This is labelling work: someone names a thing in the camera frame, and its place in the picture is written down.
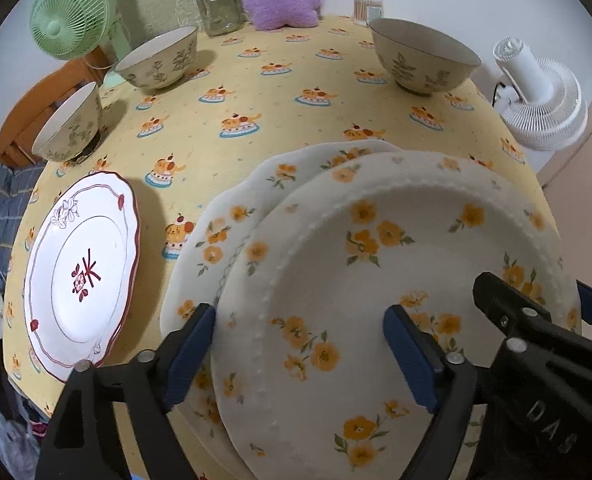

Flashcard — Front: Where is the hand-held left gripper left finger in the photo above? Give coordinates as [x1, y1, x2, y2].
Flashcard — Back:
[34, 303, 217, 480]

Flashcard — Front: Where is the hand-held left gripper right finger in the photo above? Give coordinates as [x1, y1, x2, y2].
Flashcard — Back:
[382, 304, 480, 480]

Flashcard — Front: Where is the beaded yellow flower plate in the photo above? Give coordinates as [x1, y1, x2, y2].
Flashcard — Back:
[211, 150, 584, 480]

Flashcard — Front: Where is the white plate with red pattern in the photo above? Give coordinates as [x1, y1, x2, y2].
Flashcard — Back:
[23, 171, 140, 383]

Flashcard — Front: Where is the scalloped yellow flower plate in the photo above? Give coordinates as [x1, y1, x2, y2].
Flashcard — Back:
[160, 141, 399, 441]

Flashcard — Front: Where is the beige leaf pattern bowl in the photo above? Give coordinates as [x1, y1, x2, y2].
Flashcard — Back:
[30, 81, 104, 162]
[369, 18, 482, 97]
[114, 25, 199, 92]

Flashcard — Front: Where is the pile of clothes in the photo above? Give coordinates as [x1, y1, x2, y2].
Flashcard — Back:
[0, 287, 56, 461]

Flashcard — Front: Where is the white standing fan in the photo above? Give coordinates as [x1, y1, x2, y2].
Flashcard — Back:
[492, 36, 589, 150]

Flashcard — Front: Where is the blue plaid cloth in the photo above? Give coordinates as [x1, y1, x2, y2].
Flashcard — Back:
[0, 160, 44, 261]

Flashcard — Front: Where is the yellow printed tablecloth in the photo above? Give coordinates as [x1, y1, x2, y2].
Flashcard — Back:
[3, 12, 562, 480]

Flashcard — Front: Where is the clear toothpick container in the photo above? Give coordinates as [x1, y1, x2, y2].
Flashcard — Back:
[353, 0, 384, 26]

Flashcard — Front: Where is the glass jar with black lid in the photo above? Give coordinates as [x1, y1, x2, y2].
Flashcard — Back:
[194, 0, 244, 37]

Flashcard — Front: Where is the green desk fan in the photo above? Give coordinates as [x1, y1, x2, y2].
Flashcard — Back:
[30, 0, 124, 68]

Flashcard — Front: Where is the wooden furniture frame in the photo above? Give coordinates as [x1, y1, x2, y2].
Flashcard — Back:
[0, 57, 101, 168]

